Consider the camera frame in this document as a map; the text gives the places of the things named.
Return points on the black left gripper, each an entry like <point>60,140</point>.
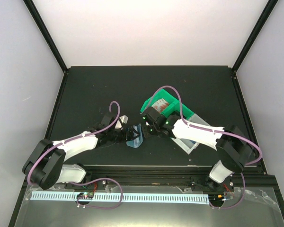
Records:
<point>126,137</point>

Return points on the green plastic bin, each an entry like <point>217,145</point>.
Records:
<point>173,102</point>

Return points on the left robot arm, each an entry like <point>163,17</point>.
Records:
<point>46,165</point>

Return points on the red white card stack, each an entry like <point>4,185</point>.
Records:
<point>160,105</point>

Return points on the blue leather card holder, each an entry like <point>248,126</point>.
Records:
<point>136,137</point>

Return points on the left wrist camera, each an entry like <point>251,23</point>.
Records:
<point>122,121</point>

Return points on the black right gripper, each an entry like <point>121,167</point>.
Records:
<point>146,134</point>

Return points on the black aluminium frame rail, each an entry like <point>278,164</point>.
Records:
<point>182,176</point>

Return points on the white plastic bin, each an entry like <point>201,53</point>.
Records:
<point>188,145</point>

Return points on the white slotted cable duct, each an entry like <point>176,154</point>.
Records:
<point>123,197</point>

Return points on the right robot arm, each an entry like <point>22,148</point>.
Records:
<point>233,149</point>

